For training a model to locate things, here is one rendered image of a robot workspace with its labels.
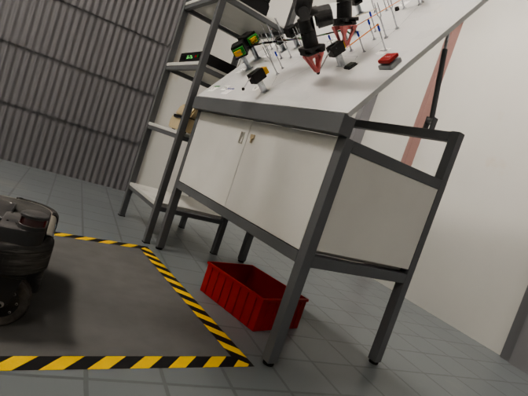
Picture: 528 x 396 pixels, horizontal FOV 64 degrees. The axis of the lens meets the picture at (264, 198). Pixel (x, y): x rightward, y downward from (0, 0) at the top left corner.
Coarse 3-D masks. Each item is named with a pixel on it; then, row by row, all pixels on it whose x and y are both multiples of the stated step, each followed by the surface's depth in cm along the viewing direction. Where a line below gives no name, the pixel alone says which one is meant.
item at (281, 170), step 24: (264, 144) 170; (288, 144) 157; (312, 144) 146; (240, 168) 180; (264, 168) 166; (288, 168) 154; (312, 168) 143; (240, 192) 176; (264, 192) 163; (288, 192) 151; (312, 192) 141; (264, 216) 159; (288, 216) 148; (288, 240) 145
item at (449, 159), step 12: (360, 120) 208; (432, 120) 176; (384, 132) 198; (396, 132) 189; (408, 132) 184; (420, 132) 179; (432, 132) 174; (444, 132) 170; (456, 132) 165; (456, 144) 165; (444, 156) 167; (444, 168) 166; (444, 180) 166
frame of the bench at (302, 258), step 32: (192, 128) 229; (384, 160) 145; (192, 192) 212; (320, 192) 137; (320, 224) 136; (288, 256) 143; (320, 256) 142; (416, 256) 169; (288, 288) 139; (288, 320) 140; (384, 320) 172
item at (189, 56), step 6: (186, 54) 255; (192, 54) 247; (198, 54) 240; (210, 54) 236; (180, 60) 261; (186, 60) 253; (192, 60) 245; (198, 60) 238; (210, 60) 237; (216, 60) 239; (222, 60) 241; (216, 66) 240; (222, 66) 242; (228, 66) 244; (234, 66) 246; (228, 72) 245
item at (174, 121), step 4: (184, 104) 255; (180, 108) 254; (192, 108) 243; (176, 112) 255; (180, 112) 251; (192, 112) 241; (196, 112) 242; (172, 116) 254; (176, 116) 249; (180, 116) 245; (192, 116) 241; (172, 120) 252; (176, 120) 248; (192, 120) 242; (172, 124) 251; (176, 124) 247; (188, 124) 241; (192, 124) 242; (172, 128) 255; (176, 128) 248; (188, 128) 241; (188, 132) 243
